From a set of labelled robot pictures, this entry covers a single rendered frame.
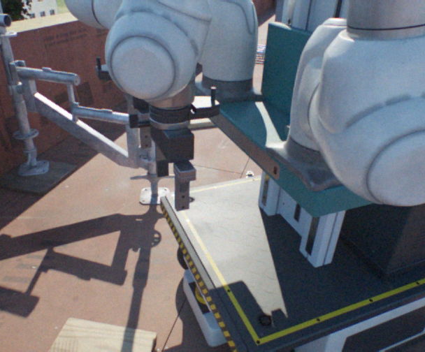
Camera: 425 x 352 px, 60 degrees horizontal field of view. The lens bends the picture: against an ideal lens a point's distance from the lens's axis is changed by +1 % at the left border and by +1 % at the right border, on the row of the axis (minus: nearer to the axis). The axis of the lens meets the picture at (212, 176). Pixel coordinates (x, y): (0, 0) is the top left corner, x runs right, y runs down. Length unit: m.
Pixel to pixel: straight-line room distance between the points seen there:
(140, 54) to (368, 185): 0.29
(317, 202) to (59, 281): 1.11
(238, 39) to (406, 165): 0.69
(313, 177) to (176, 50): 0.38
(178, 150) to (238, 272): 0.51
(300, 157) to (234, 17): 0.47
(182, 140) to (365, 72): 0.32
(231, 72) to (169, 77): 0.65
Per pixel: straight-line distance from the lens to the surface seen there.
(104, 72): 0.90
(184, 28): 0.44
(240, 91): 1.08
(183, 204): 0.69
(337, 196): 0.71
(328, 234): 1.06
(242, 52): 1.05
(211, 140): 2.54
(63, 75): 1.88
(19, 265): 1.67
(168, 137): 0.63
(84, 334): 1.34
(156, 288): 1.45
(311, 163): 0.70
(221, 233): 1.18
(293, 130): 0.72
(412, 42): 0.46
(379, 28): 0.47
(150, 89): 0.42
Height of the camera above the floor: 1.07
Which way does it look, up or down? 31 degrees down
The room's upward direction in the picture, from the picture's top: 3 degrees clockwise
